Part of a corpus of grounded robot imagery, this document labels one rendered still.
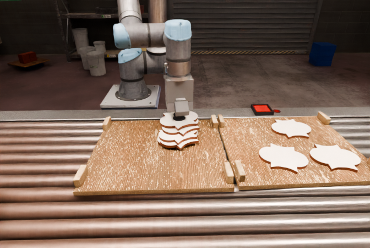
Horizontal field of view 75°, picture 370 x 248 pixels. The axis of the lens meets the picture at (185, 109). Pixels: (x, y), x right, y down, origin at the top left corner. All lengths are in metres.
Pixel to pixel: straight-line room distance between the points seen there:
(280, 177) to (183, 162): 0.27
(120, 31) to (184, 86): 0.25
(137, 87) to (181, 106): 0.53
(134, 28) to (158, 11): 0.36
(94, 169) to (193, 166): 0.28
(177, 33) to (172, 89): 0.16
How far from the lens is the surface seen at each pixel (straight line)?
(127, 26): 0.79
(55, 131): 1.00
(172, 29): 0.69
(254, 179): 0.69
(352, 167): 0.83
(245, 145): 0.80
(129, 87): 1.22
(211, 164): 0.71
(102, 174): 0.71
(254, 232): 0.62
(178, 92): 0.74
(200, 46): 5.48
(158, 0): 1.11
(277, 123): 0.94
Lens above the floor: 1.40
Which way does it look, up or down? 27 degrees down
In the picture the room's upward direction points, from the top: straight up
